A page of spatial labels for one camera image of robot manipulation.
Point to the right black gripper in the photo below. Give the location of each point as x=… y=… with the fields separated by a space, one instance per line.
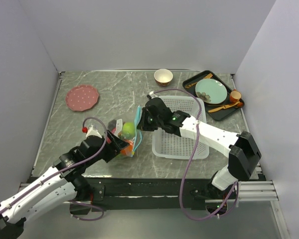
x=145 y=112

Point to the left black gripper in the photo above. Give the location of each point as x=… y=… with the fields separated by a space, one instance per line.
x=117 y=143

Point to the orange fruit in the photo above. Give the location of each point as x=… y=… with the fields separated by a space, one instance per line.
x=128 y=151

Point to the green apple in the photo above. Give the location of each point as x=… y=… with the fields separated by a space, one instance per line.
x=128 y=130

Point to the clear zip bag blue zipper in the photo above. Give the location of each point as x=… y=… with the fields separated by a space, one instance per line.
x=129 y=116

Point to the dark brown fruit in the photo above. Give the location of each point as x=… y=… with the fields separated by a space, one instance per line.
x=112 y=125

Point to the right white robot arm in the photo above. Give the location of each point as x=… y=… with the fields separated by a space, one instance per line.
x=240 y=148

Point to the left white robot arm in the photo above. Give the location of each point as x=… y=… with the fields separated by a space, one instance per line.
x=63 y=181

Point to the white plastic basket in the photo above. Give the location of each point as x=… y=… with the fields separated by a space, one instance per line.
x=172 y=146

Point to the white and red bowl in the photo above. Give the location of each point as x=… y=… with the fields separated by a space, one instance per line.
x=163 y=77

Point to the pink dotted plate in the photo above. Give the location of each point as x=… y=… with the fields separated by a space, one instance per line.
x=82 y=98

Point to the light green plate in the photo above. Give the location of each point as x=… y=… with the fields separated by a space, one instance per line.
x=211 y=91

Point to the wooden spoon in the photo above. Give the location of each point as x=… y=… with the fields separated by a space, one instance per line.
x=224 y=107

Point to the black tray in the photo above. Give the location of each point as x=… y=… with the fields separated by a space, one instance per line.
x=189 y=85

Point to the orange cup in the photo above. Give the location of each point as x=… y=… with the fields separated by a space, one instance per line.
x=235 y=96

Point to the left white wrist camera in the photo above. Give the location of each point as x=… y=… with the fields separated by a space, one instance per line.
x=90 y=131

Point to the aluminium rail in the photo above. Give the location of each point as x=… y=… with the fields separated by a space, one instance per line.
x=243 y=191

